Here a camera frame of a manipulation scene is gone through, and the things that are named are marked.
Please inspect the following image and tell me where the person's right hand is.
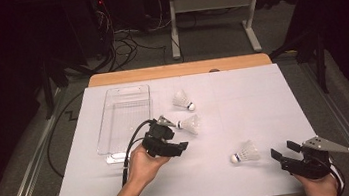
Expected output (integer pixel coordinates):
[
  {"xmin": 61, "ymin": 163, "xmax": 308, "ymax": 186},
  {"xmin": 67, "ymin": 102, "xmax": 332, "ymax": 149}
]
[{"xmin": 293, "ymin": 168, "xmax": 342, "ymax": 196}]

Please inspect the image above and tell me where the white metal desk frame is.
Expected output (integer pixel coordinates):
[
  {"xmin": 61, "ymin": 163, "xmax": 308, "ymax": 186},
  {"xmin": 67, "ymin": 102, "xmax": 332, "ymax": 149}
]
[{"xmin": 165, "ymin": 0, "xmax": 271, "ymax": 64}]

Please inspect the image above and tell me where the left hand-held gripper cable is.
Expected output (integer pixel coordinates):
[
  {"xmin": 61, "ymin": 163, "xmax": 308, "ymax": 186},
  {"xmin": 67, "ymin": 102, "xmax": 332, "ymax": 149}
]
[{"xmin": 113, "ymin": 119, "xmax": 161, "ymax": 188}]

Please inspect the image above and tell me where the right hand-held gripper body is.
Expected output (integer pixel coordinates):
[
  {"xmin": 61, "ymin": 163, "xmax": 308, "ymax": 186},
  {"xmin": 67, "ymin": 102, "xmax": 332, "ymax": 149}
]
[{"xmin": 276, "ymin": 131, "xmax": 349, "ymax": 186}]

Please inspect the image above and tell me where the person's left hand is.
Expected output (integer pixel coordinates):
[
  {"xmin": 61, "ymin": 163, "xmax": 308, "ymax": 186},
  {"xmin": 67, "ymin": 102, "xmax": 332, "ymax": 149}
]
[{"xmin": 122, "ymin": 141, "xmax": 175, "ymax": 192}]

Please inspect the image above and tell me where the black floor cable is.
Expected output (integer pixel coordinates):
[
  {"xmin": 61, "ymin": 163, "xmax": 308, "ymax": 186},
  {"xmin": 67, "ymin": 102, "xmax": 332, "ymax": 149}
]
[{"xmin": 39, "ymin": 90, "xmax": 96, "ymax": 180}]

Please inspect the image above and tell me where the white table cover board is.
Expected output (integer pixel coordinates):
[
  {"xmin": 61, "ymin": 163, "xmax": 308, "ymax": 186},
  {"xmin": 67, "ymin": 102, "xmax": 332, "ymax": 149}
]
[{"xmin": 38, "ymin": 57, "xmax": 346, "ymax": 196}]

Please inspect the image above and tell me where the clear plastic bin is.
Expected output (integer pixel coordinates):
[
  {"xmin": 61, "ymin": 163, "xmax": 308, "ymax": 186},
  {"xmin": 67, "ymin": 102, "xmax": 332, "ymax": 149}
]
[{"xmin": 89, "ymin": 83, "xmax": 160, "ymax": 167}]

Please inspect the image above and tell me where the white feather shuttlecock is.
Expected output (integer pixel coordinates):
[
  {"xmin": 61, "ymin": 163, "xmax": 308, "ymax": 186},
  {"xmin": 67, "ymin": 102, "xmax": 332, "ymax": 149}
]
[
  {"xmin": 174, "ymin": 113, "xmax": 202, "ymax": 138},
  {"xmin": 171, "ymin": 88, "xmax": 197, "ymax": 114},
  {"xmin": 227, "ymin": 138, "xmax": 263, "ymax": 166}
]

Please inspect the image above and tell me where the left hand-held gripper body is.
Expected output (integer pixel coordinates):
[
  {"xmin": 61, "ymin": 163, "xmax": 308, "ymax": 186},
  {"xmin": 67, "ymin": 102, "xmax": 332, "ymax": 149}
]
[{"xmin": 138, "ymin": 113, "xmax": 181, "ymax": 160}]

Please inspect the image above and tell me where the bundle of floor cables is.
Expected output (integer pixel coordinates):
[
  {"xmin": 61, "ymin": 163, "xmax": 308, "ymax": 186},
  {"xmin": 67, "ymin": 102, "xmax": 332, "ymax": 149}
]
[{"xmin": 89, "ymin": 0, "xmax": 186, "ymax": 75}]

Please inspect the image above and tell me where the black stand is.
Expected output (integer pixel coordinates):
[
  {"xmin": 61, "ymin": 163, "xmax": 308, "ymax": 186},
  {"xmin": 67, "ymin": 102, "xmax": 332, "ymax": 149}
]
[
  {"xmin": 267, "ymin": 26, "xmax": 331, "ymax": 101},
  {"xmin": 37, "ymin": 55, "xmax": 76, "ymax": 121}
]

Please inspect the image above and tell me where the dark equipment cabinet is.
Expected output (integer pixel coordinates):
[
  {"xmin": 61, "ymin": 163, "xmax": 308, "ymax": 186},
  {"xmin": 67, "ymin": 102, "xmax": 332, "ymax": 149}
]
[{"xmin": 61, "ymin": 0, "xmax": 116, "ymax": 67}]

